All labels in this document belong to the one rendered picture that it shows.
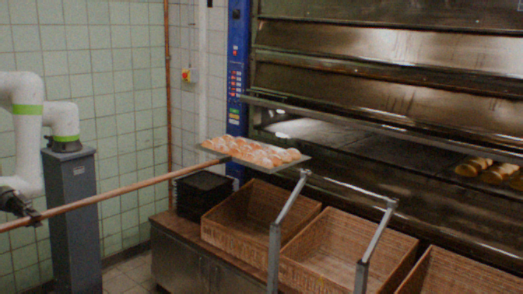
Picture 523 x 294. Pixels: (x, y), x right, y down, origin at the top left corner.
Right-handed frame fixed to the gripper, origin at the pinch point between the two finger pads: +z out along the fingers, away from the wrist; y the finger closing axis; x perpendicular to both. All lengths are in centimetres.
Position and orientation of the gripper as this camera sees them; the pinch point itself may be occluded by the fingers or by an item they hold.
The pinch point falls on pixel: (33, 218)
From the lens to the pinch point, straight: 190.9
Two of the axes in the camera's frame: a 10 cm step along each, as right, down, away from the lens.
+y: -0.5, 9.5, 3.0
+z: 7.6, 2.3, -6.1
